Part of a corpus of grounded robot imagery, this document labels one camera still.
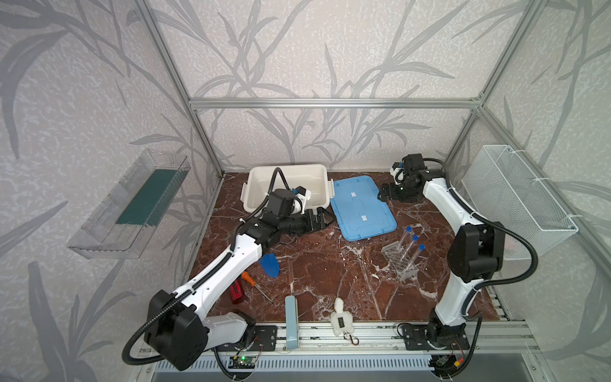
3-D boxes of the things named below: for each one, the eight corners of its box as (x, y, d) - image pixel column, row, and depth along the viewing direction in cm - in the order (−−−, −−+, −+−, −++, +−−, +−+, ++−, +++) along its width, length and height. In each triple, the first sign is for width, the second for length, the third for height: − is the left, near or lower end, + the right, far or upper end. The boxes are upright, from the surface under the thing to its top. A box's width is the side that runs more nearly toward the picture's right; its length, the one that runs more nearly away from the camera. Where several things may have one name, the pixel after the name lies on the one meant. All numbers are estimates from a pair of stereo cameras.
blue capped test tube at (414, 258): (404, 270, 90) (414, 255, 80) (410, 259, 93) (421, 243, 83) (407, 273, 89) (419, 258, 79) (414, 261, 92) (426, 246, 82)
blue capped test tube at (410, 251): (400, 264, 92) (410, 249, 82) (402, 250, 96) (412, 234, 86) (406, 266, 91) (416, 252, 81) (408, 251, 95) (419, 236, 85)
